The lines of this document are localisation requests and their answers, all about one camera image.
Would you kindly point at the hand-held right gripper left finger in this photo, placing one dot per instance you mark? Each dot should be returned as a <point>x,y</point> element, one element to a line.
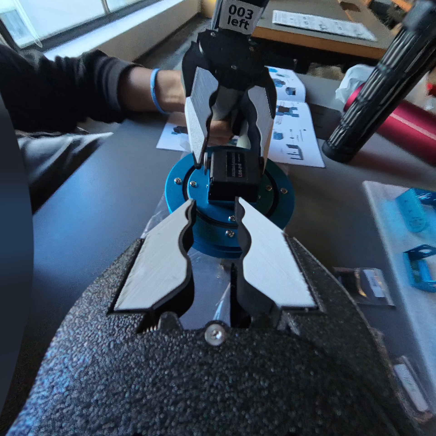
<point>153,272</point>

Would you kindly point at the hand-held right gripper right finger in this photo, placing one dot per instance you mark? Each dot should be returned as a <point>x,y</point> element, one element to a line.
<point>279,272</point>

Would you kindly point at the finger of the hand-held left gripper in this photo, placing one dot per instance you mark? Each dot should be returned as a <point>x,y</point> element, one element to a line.
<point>264,115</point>
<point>197,112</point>

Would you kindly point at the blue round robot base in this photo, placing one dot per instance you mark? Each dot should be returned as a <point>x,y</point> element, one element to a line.
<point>177,197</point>

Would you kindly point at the wood-edged grey desk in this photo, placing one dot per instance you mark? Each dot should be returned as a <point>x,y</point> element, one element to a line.
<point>306,37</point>

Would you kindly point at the person's left hand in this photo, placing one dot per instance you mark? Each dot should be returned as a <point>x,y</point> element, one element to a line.
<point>219,133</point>

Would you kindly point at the blue wristband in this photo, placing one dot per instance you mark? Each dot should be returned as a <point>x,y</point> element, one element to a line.
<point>155,92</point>

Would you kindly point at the printed assembly instruction sheet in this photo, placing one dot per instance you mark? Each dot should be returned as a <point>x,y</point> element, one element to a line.
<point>306,150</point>

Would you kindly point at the clear plastic bag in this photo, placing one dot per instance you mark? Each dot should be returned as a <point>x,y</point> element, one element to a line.
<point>211,272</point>

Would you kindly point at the black flat case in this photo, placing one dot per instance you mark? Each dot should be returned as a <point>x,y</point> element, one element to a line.
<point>323,119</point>

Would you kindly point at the bag of dark hardware parts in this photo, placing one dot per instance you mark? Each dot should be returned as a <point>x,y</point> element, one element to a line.
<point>361,286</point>

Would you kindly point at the printed paper sheet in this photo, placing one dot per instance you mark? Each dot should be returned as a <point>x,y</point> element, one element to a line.
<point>320,24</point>

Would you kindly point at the crumpled white plastic wrap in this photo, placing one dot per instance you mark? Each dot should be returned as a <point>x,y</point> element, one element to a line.
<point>354,81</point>

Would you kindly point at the black screwdriver bit holder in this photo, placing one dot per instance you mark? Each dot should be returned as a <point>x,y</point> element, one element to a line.
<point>368,102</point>

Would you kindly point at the red cylindrical case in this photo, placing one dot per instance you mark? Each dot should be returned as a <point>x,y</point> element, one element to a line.
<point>408,126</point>

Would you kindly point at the group of blue metal brackets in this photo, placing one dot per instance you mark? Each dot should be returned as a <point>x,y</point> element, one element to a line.
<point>412,211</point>

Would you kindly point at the person's legs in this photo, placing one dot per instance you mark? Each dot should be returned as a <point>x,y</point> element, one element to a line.
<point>51,160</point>

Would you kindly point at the white foam sheet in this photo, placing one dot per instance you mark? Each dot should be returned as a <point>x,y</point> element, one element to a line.
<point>425,323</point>

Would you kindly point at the small clear parts bag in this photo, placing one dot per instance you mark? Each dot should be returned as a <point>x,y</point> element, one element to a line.
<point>408,385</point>

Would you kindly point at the window with dark frame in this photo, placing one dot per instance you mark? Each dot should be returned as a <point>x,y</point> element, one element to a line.
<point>68,13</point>

